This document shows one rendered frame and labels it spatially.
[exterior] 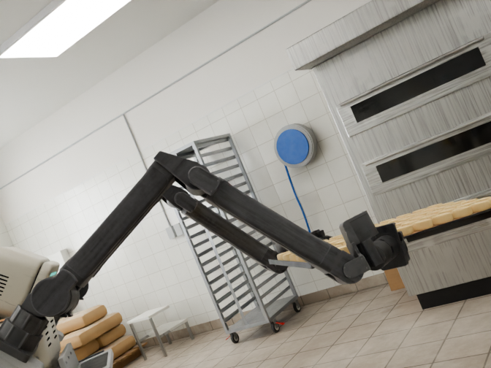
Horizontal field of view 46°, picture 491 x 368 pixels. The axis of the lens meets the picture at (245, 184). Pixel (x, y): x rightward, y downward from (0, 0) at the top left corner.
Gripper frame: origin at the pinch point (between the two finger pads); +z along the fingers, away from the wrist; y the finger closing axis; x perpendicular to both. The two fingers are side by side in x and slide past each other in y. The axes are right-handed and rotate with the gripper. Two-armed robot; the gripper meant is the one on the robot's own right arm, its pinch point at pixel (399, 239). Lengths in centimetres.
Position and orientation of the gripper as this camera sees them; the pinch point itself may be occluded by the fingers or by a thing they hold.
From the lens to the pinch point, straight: 148.0
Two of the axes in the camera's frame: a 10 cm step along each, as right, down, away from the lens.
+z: 5.1, -1.3, 8.5
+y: -3.1, -9.5, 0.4
